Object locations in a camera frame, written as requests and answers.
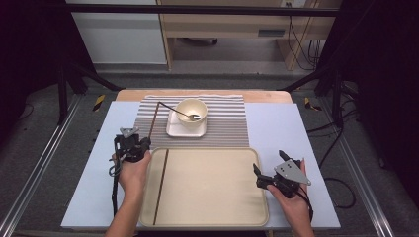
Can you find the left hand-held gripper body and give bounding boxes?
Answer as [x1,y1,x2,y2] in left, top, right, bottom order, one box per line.
[113,126,147,164]

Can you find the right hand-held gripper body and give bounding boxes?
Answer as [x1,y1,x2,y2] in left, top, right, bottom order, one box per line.
[263,158,312,199]

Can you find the white square plate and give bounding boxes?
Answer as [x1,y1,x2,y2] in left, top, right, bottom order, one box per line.
[165,107,209,138]

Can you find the beige plastic tray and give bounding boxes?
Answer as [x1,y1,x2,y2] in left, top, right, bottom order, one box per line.
[137,146,270,228]

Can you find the metal spoon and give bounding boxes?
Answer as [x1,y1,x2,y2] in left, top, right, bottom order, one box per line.
[159,101,203,121]

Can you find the cream bowl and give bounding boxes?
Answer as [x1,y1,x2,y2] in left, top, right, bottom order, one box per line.
[174,98,209,124]

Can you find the person's right hand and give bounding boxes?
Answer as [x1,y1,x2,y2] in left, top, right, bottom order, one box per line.
[266,157,312,216]

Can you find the person's left hand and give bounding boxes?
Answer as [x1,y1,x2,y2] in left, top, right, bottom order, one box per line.
[112,149,153,200]

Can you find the light blue table board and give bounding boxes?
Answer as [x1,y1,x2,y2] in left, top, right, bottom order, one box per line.
[60,101,342,231]

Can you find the yellow black tape strip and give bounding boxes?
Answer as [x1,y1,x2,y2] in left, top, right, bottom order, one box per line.
[303,97,323,112]
[92,94,106,113]

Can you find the grey striped placemat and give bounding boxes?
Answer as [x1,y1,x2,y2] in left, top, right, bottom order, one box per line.
[127,94,250,150]

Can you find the wooden table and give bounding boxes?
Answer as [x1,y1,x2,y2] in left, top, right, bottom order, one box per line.
[115,88,293,104]

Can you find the black metal stand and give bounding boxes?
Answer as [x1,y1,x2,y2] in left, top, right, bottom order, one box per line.
[280,63,346,128]
[57,60,124,125]

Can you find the white cabinet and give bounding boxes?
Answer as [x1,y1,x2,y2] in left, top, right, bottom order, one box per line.
[64,0,168,65]

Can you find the black curtain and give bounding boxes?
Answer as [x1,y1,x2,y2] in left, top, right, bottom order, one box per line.
[317,0,419,206]
[0,0,97,147]

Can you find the wooden desk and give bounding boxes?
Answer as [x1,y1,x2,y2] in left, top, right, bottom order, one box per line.
[155,0,342,72]

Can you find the right hand-held gripper cable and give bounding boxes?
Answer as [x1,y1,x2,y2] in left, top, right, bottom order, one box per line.
[295,188,315,224]

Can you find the hand-held gripper cable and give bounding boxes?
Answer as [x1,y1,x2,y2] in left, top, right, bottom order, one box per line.
[295,188,315,224]
[108,137,126,217]

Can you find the left hand-held gripper cable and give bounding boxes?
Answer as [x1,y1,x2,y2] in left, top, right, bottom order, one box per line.
[108,137,126,217]

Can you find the black floor cable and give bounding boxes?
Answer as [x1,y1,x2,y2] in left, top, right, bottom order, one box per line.
[305,108,358,209]

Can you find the metal floor rail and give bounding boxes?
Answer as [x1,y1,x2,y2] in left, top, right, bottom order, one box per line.
[317,98,395,237]
[0,94,83,237]

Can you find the black hanging cables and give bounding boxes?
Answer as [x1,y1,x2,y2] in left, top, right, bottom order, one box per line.
[287,15,322,71]

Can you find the black frame crossbar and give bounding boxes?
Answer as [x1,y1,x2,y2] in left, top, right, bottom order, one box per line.
[63,3,340,18]

